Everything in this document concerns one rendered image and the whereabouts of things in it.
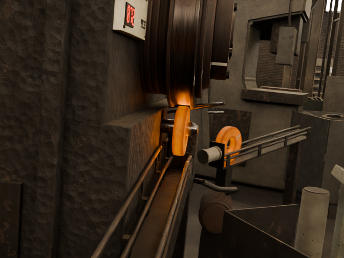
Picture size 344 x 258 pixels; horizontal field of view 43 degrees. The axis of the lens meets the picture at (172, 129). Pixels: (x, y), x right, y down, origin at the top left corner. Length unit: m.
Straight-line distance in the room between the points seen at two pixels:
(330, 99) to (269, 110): 2.02
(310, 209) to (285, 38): 1.99
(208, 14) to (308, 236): 1.22
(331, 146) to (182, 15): 2.43
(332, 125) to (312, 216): 1.43
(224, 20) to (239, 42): 2.82
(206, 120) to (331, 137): 1.21
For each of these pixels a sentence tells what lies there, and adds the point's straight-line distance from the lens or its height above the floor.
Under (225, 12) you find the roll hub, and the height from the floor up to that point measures 1.16.
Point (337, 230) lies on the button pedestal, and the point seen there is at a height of 0.33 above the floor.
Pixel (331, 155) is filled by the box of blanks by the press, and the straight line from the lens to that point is 3.42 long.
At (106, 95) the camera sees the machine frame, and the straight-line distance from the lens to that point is 0.90.
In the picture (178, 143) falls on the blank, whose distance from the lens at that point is 1.29.
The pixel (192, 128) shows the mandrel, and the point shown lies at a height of 0.82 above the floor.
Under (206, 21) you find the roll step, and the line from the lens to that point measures 1.15.
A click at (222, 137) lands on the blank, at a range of 1.80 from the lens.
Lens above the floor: 0.99
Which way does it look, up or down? 8 degrees down
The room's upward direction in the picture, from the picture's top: 5 degrees clockwise
